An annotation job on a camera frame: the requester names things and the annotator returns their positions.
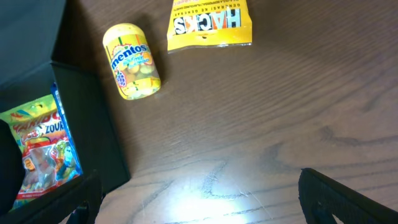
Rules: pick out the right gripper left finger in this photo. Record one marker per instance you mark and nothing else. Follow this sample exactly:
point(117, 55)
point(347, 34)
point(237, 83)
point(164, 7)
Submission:
point(79, 200)

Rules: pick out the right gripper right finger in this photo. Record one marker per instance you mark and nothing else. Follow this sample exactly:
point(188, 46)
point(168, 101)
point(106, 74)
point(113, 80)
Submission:
point(324, 200)

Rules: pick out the green Haribo gummy bag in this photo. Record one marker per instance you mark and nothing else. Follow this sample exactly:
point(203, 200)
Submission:
point(48, 155)

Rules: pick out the yellow Mentos bottle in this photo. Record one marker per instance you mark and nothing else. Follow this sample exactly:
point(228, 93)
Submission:
point(131, 61)

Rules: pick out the dark green gift box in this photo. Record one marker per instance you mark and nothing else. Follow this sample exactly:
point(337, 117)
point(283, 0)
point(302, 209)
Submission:
point(46, 42)

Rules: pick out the yellow Hacks candy bag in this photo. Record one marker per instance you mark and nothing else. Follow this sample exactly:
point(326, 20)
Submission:
point(208, 23)

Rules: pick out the blue Oreo cookie pack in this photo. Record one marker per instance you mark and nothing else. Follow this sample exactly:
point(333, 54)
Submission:
point(66, 127)

